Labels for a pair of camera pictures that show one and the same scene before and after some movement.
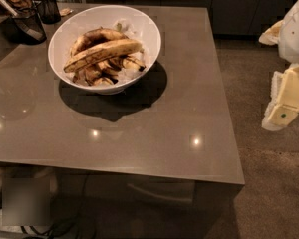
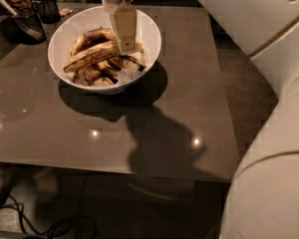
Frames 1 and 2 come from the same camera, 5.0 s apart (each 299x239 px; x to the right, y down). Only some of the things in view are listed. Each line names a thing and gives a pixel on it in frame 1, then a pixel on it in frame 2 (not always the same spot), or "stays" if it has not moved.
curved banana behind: [96, 38] stays
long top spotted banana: [101, 53] stays
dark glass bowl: [27, 30] stays
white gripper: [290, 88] to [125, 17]
